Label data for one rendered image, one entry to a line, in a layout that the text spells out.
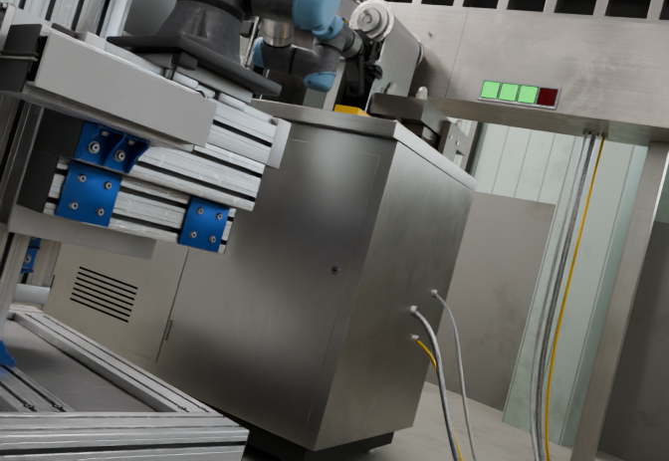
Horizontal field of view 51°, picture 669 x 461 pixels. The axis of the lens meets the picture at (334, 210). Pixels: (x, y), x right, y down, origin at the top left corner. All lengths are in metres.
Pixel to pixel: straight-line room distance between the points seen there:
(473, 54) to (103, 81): 1.60
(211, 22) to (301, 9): 0.15
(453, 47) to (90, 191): 1.54
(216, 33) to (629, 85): 1.36
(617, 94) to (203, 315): 1.33
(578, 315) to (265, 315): 1.91
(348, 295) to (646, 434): 2.15
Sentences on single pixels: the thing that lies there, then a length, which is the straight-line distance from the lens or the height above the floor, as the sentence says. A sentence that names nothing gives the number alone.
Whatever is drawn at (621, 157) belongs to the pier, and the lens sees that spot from 3.46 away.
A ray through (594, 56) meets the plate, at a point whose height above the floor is 1.33.
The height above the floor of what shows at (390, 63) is 1.16.
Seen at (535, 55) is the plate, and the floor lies 1.31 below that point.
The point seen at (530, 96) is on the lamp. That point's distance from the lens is 2.26.
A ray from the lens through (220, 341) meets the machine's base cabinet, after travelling 1.87.
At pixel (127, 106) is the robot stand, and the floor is 0.68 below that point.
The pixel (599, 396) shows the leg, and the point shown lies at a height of 0.36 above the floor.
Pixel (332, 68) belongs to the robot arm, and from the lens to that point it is 1.82.
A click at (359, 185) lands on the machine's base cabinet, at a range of 1.71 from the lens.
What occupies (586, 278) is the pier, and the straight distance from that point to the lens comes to 3.39.
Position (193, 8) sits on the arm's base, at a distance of 1.23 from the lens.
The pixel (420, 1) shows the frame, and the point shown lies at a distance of 2.53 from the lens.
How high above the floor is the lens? 0.57
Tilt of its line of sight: 3 degrees up
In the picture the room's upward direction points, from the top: 15 degrees clockwise
